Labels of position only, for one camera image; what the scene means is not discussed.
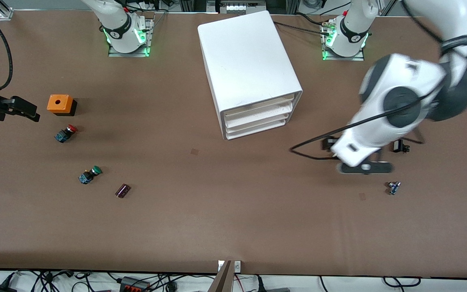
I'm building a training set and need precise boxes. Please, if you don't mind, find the black looped cable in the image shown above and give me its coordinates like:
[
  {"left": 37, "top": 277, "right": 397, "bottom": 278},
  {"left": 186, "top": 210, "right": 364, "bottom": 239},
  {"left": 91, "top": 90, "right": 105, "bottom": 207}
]
[{"left": 383, "top": 277, "right": 422, "bottom": 288}]

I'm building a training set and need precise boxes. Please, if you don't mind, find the black cable on table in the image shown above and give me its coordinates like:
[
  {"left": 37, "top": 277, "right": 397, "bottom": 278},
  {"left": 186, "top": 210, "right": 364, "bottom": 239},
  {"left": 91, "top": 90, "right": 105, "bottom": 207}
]
[{"left": 274, "top": 20, "right": 333, "bottom": 37}]

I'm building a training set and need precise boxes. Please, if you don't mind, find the wooden post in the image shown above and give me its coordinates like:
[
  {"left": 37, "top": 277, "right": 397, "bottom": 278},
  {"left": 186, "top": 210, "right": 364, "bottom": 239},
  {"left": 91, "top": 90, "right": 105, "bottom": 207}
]
[{"left": 207, "top": 260, "right": 234, "bottom": 292}]

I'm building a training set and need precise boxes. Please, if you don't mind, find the orange box with hole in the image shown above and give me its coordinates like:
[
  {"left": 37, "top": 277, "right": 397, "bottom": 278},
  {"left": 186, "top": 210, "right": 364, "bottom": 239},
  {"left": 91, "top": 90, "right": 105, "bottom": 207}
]
[{"left": 47, "top": 94, "right": 77, "bottom": 117}]

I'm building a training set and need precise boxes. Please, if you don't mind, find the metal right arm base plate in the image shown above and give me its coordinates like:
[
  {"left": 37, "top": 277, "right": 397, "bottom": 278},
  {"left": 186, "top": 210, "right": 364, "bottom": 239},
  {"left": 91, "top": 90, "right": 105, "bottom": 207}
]
[{"left": 108, "top": 18, "right": 153, "bottom": 58}]

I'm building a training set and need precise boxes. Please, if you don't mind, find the black power strip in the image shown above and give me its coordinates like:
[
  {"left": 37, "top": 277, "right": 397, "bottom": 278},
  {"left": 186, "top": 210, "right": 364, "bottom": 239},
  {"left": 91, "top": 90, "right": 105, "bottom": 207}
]
[{"left": 119, "top": 276, "right": 152, "bottom": 292}]

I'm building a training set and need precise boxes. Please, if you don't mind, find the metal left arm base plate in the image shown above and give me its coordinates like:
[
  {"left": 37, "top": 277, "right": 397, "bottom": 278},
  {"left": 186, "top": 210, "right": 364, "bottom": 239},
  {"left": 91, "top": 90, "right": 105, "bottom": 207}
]
[{"left": 322, "top": 22, "right": 365, "bottom": 62}]

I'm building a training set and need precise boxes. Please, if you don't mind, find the grey terminal block device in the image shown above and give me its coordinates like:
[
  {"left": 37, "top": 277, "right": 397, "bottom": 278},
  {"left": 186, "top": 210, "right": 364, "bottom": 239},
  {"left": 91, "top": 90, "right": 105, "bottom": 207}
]
[{"left": 216, "top": 0, "right": 266, "bottom": 15}]

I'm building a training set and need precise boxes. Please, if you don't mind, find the white drawer cabinet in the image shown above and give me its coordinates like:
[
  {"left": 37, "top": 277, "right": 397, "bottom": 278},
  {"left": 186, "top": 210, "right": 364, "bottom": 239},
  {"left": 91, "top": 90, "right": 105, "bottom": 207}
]
[{"left": 198, "top": 10, "right": 303, "bottom": 140}]

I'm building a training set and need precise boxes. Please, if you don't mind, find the white plastic drawer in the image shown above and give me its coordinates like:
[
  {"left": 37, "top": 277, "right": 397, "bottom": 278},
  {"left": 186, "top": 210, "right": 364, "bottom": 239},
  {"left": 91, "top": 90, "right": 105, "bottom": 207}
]
[
  {"left": 225, "top": 120, "right": 287, "bottom": 139},
  {"left": 225, "top": 115, "right": 290, "bottom": 133},
  {"left": 223, "top": 106, "right": 295, "bottom": 126},
  {"left": 221, "top": 97, "right": 296, "bottom": 119}
]

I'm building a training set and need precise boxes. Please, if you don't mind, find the green push button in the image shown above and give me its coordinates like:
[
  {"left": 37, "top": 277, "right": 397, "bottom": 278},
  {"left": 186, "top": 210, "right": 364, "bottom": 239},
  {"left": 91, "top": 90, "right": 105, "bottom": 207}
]
[{"left": 78, "top": 165, "right": 103, "bottom": 185}]

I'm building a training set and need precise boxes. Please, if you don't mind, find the red push button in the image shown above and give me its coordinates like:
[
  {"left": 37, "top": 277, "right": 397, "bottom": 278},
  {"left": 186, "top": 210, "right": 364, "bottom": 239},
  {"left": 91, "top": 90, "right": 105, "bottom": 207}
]
[{"left": 54, "top": 125, "right": 78, "bottom": 144}]

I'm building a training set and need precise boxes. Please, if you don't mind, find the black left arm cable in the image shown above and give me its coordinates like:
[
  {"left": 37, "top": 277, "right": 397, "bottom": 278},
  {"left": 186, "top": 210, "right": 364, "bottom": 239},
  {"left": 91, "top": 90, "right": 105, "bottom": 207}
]
[{"left": 289, "top": 91, "right": 425, "bottom": 161}]

